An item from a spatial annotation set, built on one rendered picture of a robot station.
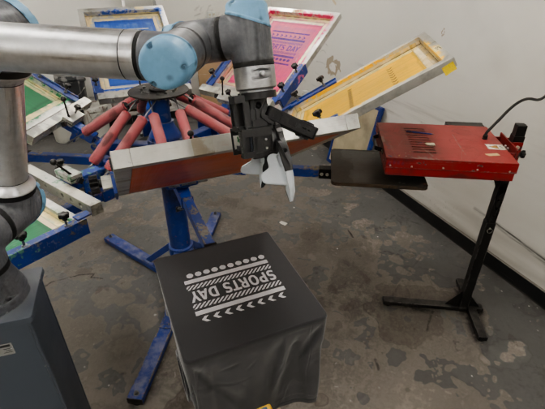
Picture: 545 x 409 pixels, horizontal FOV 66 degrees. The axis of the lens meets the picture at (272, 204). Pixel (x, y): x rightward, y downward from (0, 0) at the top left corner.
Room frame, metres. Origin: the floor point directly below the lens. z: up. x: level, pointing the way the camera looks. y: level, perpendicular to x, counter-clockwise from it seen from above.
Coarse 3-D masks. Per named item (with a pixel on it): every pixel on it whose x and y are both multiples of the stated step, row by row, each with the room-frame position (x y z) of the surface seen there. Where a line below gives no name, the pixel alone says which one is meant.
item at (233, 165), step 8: (320, 136) 0.97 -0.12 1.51; (328, 136) 1.00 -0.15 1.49; (288, 144) 0.98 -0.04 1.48; (296, 144) 1.02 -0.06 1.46; (304, 144) 1.06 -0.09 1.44; (312, 144) 1.11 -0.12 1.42; (232, 160) 1.04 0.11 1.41; (240, 160) 1.09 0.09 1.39; (248, 160) 1.13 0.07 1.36; (216, 168) 1.16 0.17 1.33; (224, 168) 1.21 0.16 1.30; (232, 168) 1.28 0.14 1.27; (240, 168) 1.34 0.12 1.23; (208, 176) 1.39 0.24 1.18; (216, 176) 1.46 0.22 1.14
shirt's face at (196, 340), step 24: (240, 240) 1.29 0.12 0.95; (264, 240) 1.29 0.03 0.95; (168, 264) 1.15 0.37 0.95; (192, 264) 1.15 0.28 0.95; (216, 264) 1.15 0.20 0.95; (288, 264) 1.15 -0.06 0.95; (168, 288) 1.03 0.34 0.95; (288, 288) 1.03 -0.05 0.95; (192, 312) 0.92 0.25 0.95; (240, 312) 0.92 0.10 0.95; (264, 312) 0.92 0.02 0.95; (288, 312) 0.92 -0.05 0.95; (312, 312) 0.92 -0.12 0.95; (192, 336) 0.83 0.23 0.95; (216, 336) 0.83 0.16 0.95; (240, 336) 0.83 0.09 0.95
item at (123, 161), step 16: (320, 128) 0.94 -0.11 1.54; (336, 128) 0.95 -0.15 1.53; (352, 128) 0.97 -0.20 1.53; (160, 144) 0.80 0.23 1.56; (176, 144) 0.81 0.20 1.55; (192, 144) 0.82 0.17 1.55; (208, 144) 0.83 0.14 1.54; (224, 144) 0.84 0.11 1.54; (112, 160) 0.76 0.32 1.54; (128, 160) 0.77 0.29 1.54; (144, 160) 0.77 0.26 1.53; (160, 160) 0.78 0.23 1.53; (176, 160) 0.81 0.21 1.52; (128, 176) 0.89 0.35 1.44; (128, 192) 1.32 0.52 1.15
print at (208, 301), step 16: (256, 256) 1.19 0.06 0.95; (208, 272) 1.11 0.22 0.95; (224, 272) 1.11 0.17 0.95; (240, 272) 1.11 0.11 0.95; (256, 272) 1.11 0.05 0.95; (272, 272) 1.11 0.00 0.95; (192, 288) 1.03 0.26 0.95; (208, 288) 1.03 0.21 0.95; (224, 288) 1.03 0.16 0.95; (240, 288) 1.03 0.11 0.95; (256, 288) 1.03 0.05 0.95; (272, 288) 1.03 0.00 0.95; (192, 304) 0.95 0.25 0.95; (208, 304) 0.95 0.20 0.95; (224, 304) 0.95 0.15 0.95; (240, 304) 0.95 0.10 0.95; (256, 304) 0.95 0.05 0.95; (208, 320) 0.89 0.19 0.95
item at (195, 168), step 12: (216, 156) 0.89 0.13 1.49; (228, 156) 0.94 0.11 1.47; (132, 168) 0.79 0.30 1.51; (144, 168) 0.82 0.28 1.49; (156, 168) 0.86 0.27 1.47; (168, 168) 0.91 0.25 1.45; (180, 168) 0.96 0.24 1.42; (192, 168) 1.02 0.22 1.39; (204, 168) 1.09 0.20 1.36; (132, 180) 0.99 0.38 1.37; (144, 180) 1.05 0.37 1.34; (156, 180) 1.12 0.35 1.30; (168, 180) 1.20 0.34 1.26; (180, 180) 1.30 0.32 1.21; (192, 180) 1.41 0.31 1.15
